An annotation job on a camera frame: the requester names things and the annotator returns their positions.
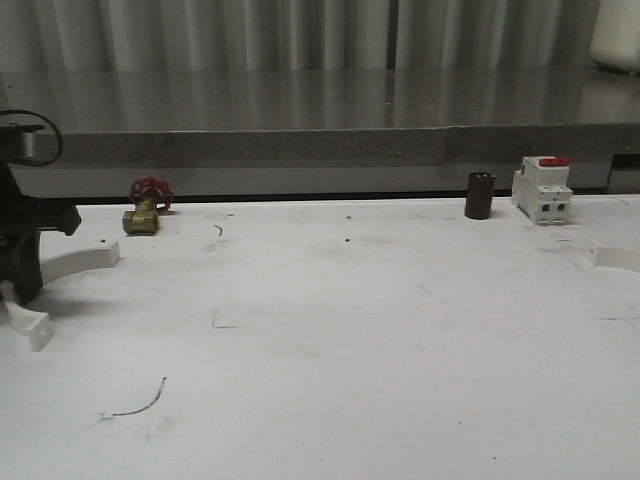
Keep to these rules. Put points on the dark brown cylindrical coupling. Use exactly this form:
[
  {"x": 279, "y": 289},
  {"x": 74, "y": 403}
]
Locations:
[{"x": 480, "y": 192}]

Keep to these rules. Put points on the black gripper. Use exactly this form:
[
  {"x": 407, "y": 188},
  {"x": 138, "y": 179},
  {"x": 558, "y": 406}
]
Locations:
[{"x": 23, "y": 217}]

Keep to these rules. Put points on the white half-ring pipe clamp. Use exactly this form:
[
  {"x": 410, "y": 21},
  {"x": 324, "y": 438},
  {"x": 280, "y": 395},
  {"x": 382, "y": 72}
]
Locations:
[{"x": 36, "y": 326}]

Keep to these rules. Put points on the brass valve red handwheel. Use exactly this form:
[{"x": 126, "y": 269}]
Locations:
[{"x": 151, "y": 197}]

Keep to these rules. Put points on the white circuit breaker red switch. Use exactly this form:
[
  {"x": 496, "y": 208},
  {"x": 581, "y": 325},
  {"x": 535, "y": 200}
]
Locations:
[{"x": 540, "y": 191}]

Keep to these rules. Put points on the grey stone counter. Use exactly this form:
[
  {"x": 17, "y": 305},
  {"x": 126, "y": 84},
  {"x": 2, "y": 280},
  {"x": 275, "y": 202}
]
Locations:
[{"x": 336, "y": 133}]

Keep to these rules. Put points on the white container on counter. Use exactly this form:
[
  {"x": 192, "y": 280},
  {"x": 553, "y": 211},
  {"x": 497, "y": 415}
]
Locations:
[{"x": 615, "y": 40}]

